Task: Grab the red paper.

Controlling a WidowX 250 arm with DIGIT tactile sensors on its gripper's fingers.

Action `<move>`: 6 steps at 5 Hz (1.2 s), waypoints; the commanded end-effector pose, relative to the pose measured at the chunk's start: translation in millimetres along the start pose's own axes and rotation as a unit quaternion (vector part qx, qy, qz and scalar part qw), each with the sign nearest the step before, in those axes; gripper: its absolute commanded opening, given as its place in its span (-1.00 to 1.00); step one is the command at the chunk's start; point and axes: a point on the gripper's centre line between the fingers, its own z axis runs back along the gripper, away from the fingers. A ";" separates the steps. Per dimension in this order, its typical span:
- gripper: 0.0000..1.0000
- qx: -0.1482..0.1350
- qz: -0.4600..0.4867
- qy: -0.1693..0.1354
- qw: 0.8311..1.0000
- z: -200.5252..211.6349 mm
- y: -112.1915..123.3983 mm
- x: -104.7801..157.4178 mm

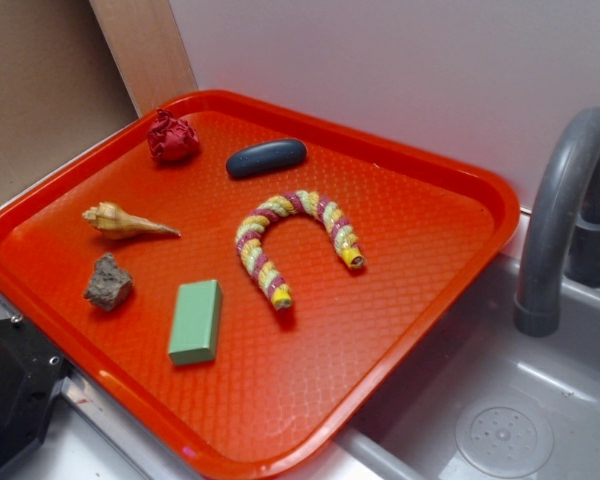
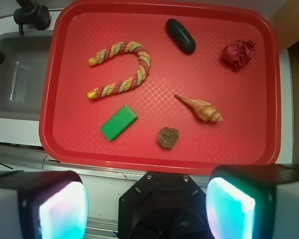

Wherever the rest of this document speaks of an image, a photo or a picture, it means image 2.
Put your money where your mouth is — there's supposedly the brown spiral seashell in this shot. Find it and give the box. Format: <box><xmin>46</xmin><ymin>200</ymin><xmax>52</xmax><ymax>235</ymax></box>
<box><xmin>174</xmin><ymin>94</ymin><xmax>224</xmax><ymax>122</ymax></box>

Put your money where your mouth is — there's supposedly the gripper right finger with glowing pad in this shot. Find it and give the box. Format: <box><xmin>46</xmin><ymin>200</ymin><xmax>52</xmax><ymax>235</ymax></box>
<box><xmin>206</xmin><ymin>164</ymin><xmax>299</xmax><ymax>239</ymax></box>

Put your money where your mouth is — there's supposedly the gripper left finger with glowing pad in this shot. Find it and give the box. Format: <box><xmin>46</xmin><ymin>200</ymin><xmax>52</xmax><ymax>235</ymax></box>
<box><xmin>0</xmin><ymin>171</ymin><xmax>88</xmax><ymax>239</ymax></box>

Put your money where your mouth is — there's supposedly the red plastic tray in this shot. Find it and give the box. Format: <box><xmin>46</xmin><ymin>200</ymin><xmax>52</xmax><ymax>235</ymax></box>
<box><xmin>39</xmin><ymin>0</ymin><xmax>281</xmax><ymax>175</ymax></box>

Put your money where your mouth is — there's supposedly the green rectangular block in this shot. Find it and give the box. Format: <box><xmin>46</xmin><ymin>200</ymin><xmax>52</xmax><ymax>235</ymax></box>
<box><xmin>100</xmin><ymin>105</ymin><xmax>138</xmax><ymax>141</ymax></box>

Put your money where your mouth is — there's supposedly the crumpled red paper ball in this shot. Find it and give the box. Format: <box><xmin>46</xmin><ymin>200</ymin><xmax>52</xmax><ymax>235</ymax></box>
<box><xmin>222</xmin><ymin>40</ymin><xmax>256</xmax><ymax>69</ymax></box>

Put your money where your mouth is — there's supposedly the black faucet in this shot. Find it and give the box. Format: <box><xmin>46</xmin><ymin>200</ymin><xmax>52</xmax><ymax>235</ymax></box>
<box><xmin>0</xmin><ymin>0</ymin><xmax>51</xmax><ymax>64</ymax></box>

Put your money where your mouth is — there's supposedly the dark green oval stone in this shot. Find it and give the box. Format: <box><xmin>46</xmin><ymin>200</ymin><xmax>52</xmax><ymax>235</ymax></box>
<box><xmin>165</xmin><ymin>18</ymin><xmax>196</xmax><ymax>54</ymax></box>

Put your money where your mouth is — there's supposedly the multicoloured twisted rope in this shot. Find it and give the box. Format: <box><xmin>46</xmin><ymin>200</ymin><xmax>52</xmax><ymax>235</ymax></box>
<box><xmin>87</xmin><ymin>41</ymin><xmax>151</xmax><ymax>100</ymax></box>

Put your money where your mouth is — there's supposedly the grey sink basin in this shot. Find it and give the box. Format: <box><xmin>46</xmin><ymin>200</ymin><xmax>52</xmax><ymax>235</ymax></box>
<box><xmin>0</xmin><ymin>16</ymin><xmax>56</xmax><ymax>146</ymax></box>

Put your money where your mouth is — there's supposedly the brown rough rock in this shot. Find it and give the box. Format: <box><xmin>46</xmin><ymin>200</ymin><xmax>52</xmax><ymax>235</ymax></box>
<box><xmin>157</xmin><ymin>127</ymin><xmax>180</xmax><ymax>150</ymax></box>

